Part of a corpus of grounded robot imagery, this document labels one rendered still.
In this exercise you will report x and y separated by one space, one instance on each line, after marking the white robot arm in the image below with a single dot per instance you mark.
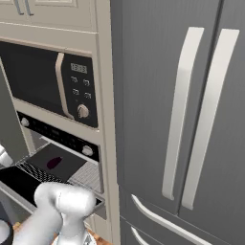
68 199

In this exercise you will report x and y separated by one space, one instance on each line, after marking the silver oven knob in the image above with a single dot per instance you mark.
87 151
25 122

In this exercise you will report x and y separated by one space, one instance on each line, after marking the black microwave oven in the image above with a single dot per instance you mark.
79 86

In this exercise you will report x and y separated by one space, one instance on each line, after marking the black built-in oven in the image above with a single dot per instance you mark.
57 134

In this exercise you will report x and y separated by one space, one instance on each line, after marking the purple eggplant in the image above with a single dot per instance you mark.
54 162

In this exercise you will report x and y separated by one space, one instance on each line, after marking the black oven door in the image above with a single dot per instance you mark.
17 185

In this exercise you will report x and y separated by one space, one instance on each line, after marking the grey fridge door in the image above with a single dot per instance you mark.
231 143
146 95

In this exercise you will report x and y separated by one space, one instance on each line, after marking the silver microwave knob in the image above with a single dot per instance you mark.
83 111

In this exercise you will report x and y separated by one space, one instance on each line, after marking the black baking tray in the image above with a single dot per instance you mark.
68 162

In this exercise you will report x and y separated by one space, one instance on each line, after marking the grey fridge drawer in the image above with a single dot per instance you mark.
126 233
140 194

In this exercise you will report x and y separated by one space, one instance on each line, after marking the black microwave door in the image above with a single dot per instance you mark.
30 76

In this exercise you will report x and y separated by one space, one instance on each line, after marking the beige cupboard door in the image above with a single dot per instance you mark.
60 16
8 9

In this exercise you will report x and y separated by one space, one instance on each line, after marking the beige tall cabinet frame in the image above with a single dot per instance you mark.
106 95

